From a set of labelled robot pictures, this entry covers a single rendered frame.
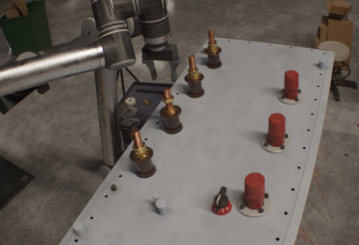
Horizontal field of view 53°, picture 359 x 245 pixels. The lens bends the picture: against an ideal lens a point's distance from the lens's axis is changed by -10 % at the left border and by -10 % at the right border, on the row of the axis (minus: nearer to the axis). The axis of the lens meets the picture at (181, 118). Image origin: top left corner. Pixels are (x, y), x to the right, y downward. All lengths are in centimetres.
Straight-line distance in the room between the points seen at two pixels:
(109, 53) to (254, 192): 66
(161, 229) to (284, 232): 42
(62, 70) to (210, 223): 71
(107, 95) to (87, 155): 212
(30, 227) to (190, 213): 227
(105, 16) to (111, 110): 60
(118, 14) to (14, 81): 42
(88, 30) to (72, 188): 214
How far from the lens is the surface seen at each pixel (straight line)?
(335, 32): 463
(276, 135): 156
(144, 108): 274
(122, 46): 134
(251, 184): 130
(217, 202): 134
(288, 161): 156
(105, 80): 178
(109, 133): 189
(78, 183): 364
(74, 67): 132
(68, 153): 399
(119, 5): 138
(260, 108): 182
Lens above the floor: 246
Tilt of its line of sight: 38 degrees down
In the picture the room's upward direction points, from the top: 9 degrees counter-clockwise
